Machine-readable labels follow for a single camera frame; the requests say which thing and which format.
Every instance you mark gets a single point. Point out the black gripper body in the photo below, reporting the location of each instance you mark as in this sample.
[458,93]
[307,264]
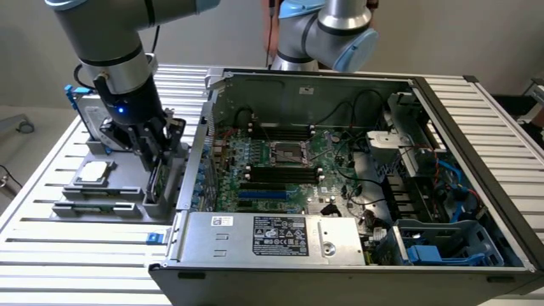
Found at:
[137,102]

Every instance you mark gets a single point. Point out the green graphics card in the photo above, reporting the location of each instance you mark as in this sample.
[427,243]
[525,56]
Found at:
[157,183]

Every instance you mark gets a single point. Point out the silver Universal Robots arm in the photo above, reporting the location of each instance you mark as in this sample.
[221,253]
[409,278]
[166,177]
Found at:
[106,41]

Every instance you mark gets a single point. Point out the silver hard disk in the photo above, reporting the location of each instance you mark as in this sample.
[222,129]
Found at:
[94,118]

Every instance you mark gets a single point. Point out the silver CPU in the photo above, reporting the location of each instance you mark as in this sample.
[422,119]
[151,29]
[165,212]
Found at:
[94,171]

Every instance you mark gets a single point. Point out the blue disk carrier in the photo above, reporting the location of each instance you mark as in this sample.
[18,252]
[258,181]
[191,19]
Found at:
[70,95]

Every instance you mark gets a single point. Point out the green RAM stick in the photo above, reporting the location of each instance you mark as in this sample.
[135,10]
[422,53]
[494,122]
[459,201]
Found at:
[102,192]
[91,208]

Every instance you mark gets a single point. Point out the grey parts rack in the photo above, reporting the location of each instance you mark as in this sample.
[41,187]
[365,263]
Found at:
[123,207]

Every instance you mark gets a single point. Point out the grey caster wheel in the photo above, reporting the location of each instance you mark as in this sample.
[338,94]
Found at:
[26,127]

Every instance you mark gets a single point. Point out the black expansion slot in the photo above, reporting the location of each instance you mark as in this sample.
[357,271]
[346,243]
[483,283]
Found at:
[263,186]

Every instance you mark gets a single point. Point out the blue case latch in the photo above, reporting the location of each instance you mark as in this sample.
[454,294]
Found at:
[155,238]

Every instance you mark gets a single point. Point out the blue expansion slot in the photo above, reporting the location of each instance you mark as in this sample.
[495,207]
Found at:
[263,193]

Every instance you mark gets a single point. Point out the black RAM slot bank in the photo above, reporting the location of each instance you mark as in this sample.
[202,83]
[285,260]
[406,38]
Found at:
[285,174]
[283,130]

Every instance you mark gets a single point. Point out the CPU socket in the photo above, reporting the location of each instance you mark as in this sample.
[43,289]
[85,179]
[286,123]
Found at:
[293,153]

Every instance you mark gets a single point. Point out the silver power supply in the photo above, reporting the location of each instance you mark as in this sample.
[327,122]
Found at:
[273,239]

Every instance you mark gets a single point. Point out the green motherboard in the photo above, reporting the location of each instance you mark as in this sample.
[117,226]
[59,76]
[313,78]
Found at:
[331,191]

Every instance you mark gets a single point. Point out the silver drive cage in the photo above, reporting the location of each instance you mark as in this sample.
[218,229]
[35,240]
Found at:
[395,143]

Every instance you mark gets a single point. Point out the blue disk bay latch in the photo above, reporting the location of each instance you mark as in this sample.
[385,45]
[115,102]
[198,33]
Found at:
[423,255]

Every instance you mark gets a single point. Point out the open black PC case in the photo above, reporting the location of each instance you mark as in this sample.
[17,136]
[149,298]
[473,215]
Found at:
[467,134]

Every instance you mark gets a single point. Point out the grey disk bay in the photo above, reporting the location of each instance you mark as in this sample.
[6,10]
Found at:
[446,232]

